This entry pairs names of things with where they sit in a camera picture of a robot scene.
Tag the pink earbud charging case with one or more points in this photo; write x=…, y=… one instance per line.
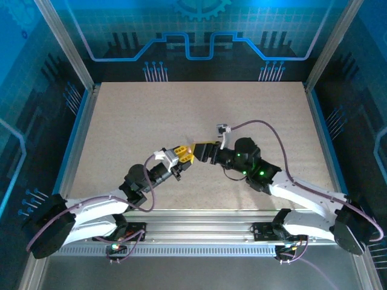
x=189, y=149

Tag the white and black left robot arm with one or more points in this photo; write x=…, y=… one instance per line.
x=96, y=205

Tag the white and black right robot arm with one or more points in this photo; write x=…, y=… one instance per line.
x=302, y=193

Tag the aluminium mounting beam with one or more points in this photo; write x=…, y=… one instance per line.
x=196, y=226

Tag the black connector box with LEDs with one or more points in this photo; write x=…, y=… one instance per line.
x=116, y=247
x=285, y=249

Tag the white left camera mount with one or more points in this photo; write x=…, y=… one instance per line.
x=159, y=155

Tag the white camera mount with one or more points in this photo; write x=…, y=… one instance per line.
x=159, y=155
x=224, y=142

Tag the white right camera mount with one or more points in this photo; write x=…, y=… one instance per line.
x=224, y=142

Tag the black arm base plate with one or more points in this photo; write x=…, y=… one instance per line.
x=260, y=231
x=137, y=226

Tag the aluminium table edge rail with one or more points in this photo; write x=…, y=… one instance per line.
x=325, y=136
x=80, y=136

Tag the grey metal base plate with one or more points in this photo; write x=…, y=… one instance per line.
x=196, y=275

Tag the aluminium frame post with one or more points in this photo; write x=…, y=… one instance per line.
x=332, y=39
x=30, y=278
x=366, y=272
x=65, y=45

